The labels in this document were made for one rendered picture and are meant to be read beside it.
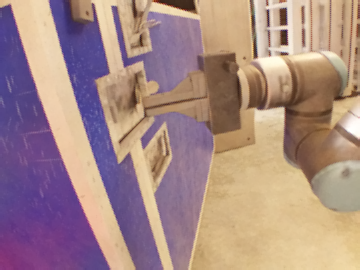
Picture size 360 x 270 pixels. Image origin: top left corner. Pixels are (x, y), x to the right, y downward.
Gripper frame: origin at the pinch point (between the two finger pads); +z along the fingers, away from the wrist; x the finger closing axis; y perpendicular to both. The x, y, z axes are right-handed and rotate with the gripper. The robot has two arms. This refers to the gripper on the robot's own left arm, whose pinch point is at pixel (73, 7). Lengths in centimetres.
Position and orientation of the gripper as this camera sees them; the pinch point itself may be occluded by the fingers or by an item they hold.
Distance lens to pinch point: 33.4
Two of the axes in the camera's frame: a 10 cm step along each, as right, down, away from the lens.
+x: -9.6, 0.5, 2.6
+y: 2.4, -2.6, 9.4
